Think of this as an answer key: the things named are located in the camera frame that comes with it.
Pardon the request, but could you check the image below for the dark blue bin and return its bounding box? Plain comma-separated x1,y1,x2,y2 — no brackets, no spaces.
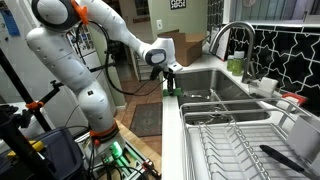
0,126,85,180

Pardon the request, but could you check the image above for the red rimmed white scrubber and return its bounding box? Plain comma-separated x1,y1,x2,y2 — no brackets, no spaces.
281,92,309,108

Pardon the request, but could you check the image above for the brown cardboard box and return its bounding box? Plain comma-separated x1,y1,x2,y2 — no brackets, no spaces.
157,29,207,67

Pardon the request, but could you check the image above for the steel wire dish rack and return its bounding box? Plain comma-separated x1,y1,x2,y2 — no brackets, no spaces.
179,97,320,180

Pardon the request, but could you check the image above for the white sponge caddy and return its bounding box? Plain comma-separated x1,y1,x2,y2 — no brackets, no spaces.
247,76,279,98

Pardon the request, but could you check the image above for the wire shoe shelf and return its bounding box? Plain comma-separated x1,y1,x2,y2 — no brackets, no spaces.
133,53,152,82

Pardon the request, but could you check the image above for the black tripod stand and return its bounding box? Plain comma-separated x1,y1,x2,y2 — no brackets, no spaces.
0,48,64,180

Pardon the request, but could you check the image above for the red black clamp tool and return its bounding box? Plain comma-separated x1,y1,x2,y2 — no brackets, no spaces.
141,159,162,179

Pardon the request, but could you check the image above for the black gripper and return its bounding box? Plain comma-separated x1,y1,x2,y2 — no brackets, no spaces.
162,65,183,97

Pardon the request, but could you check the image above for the black utensil handle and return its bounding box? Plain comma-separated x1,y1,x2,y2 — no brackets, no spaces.
259,144,318,180

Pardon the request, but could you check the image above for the black white patterned picture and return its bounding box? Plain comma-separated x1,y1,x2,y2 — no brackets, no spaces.
169,0,187,11

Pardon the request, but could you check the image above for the yellow tool handle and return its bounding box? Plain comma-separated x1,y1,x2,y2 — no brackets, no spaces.
6,139,46,159

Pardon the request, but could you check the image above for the stainless steel sink basin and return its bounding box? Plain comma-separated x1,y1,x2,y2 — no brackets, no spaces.
172,68,271,127

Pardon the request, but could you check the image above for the orange clamp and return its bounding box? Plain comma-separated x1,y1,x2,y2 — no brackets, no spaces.
24,100,45,111

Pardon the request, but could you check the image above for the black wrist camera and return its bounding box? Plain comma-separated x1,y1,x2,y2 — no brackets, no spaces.
149,64,163,82

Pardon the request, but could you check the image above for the black camera stand rod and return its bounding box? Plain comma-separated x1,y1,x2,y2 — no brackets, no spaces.
88,61,117,74

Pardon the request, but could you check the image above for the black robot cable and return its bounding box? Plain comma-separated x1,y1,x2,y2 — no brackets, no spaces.
74,20,168,98

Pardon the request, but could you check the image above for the white fridge with photos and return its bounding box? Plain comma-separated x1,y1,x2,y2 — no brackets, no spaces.
64,24,101,68

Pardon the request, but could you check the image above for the white paper card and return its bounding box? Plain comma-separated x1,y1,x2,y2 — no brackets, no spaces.
210,26,232,62

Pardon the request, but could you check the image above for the green sponge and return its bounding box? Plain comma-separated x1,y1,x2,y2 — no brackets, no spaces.
162,87,184,98

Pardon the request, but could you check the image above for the steel gooseneck faucet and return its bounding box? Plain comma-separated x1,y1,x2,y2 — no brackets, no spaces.
208,21,259,85

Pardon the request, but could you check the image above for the tall green soap bottle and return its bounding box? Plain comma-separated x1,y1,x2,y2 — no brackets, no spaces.
231,50,246,77

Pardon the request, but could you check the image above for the short green soap bottle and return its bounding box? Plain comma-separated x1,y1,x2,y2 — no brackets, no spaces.
226,54,235,73

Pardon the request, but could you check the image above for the grey floor mat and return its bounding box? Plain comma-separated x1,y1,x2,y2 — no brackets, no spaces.
129,101,163,138

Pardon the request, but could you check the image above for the white utensil holder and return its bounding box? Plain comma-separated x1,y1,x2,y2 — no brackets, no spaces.
286,114,320,163

